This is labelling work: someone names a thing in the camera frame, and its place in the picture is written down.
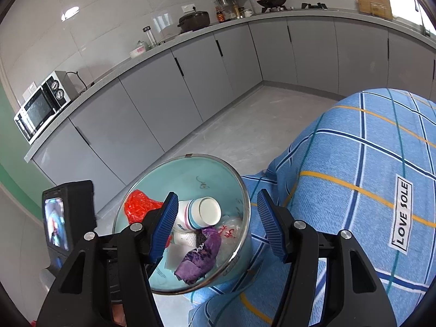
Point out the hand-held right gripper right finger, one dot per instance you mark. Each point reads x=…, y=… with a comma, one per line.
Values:
x=272, y=228

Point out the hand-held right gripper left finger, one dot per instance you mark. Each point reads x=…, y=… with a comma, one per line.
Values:
x=167, y=224

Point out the white sponge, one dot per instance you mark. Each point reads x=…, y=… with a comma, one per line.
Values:
x=173, y=259

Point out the white paper cup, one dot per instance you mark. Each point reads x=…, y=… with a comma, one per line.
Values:
x=204, y=213

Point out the clear plastic bag red print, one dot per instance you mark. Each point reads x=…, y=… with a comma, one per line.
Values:
x=231, y=231

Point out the purple wrapper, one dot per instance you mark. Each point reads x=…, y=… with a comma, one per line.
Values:
x=201, y=255

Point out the teal trash bin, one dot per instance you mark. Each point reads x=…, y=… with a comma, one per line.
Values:
x=204, y=177

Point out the blue plaid tablecloth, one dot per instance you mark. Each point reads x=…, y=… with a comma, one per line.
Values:
x=340, y=163

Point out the white microwave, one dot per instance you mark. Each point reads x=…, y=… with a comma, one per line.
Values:
x=41, y=109

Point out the grey lower cabinets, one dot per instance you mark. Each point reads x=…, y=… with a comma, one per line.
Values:
x=153, y=102

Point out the grey countertop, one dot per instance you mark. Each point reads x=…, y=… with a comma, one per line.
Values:
x=102, y=78

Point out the white floral bowl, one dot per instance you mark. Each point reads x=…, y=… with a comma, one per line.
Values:
x=138, y=53

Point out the small glass jar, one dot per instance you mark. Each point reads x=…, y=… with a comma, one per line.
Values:
x=141, y=45

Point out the glass bottle black cap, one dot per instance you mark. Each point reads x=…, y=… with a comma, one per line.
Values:
x=150, y=37

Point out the black cooking pot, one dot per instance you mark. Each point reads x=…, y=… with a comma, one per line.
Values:
x=194, y=22

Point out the red label sauce bottle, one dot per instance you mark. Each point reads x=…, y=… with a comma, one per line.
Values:
x=220, y=15

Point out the gas stove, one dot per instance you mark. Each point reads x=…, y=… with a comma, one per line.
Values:
x=315, y=6

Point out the black wok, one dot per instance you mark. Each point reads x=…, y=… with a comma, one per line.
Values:
x=272, y=0

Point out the wooden cutting board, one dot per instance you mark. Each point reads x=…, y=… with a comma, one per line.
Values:
x=373, y=3

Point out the metal faucet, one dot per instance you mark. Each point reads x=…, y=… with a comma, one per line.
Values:
x=424, y=24

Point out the white wall outlet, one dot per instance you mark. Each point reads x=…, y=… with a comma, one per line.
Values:
x=188, y=7
x=30, y=90

